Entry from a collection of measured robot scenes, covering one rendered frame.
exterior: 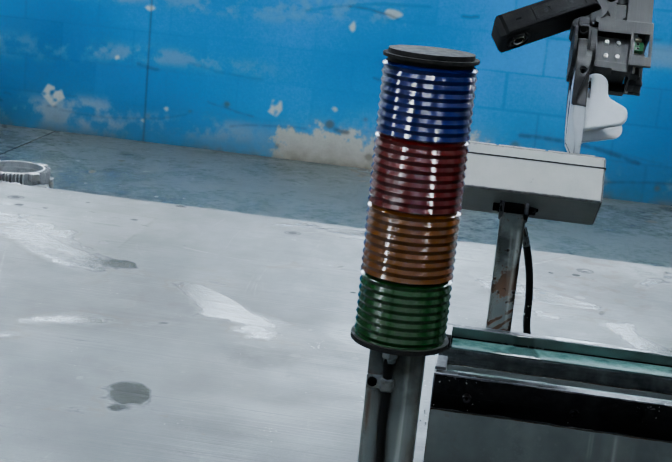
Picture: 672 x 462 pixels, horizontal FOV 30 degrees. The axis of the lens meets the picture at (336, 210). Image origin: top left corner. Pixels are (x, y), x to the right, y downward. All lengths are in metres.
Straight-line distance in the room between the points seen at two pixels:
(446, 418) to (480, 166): 0.31
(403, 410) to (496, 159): 0.51
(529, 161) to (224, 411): 0.40
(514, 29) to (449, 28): 5.26
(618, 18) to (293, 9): 5.36
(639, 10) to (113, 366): 0.68
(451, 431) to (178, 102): 5.86
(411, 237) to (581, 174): 0.53
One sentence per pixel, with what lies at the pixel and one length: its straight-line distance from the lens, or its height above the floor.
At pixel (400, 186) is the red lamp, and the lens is 0.77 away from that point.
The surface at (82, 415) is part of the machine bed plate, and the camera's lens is 1.26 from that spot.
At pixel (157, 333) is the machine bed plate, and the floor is 0.80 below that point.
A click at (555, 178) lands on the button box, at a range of 1.28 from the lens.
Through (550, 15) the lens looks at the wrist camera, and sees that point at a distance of 1.37.
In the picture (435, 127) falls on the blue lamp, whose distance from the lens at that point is 0.76.
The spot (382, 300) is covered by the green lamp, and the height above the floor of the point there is 1.06.
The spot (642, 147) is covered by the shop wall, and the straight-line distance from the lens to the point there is 6.70.
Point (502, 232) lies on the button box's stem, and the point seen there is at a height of 0.99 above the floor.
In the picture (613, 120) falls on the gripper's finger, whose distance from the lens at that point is 1.33.
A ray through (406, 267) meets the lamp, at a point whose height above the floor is 1.09.
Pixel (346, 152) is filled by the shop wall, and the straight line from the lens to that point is 6.74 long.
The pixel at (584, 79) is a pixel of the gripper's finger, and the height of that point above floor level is 1.15.
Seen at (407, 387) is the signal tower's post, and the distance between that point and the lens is 0.82.
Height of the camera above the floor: 1.29
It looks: 13 degrees down
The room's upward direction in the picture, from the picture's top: 6 degrees clockwise
